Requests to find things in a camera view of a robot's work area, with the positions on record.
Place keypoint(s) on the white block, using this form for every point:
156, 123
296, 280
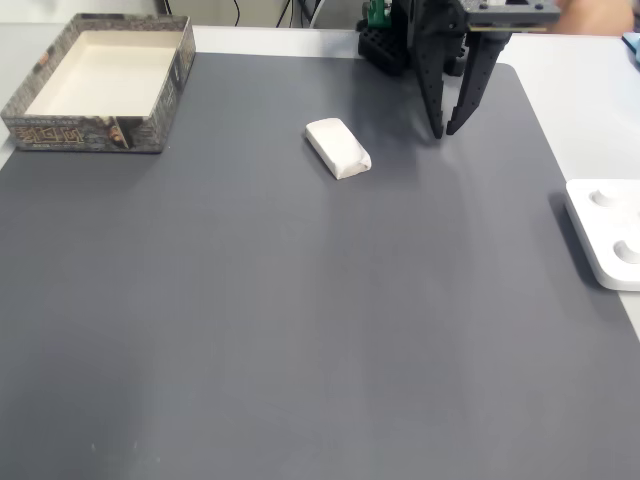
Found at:
337, 147

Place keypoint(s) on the patterned cardboard box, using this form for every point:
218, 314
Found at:
90, 132

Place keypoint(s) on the green circuit board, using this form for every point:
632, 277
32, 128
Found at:
377, 14

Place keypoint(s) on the blue object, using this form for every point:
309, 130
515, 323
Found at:
633, 47

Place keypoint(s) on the white tray with round recesses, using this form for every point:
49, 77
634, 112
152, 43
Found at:
607, 227

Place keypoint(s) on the gray table mat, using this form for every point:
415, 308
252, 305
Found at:
280, 310

